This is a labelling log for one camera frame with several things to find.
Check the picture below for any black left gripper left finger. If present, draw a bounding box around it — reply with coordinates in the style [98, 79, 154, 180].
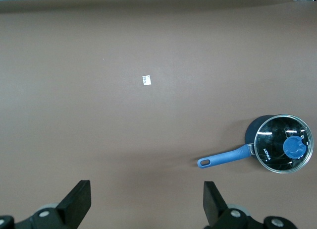
[0, 180, 92, 229]

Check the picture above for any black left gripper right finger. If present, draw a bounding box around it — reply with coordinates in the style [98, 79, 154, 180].
[203, 181, 297, 229]

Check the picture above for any glass lid with blue knob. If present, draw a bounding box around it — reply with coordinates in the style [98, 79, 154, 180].
[254, 114, 314, 174]

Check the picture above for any brown table cover sheet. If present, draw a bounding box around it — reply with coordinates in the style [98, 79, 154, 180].
[0, 0, 317, 229]

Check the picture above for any dark saucepan with blue handle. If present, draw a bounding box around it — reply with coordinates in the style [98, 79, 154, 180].
[197, 114, 288, 169]

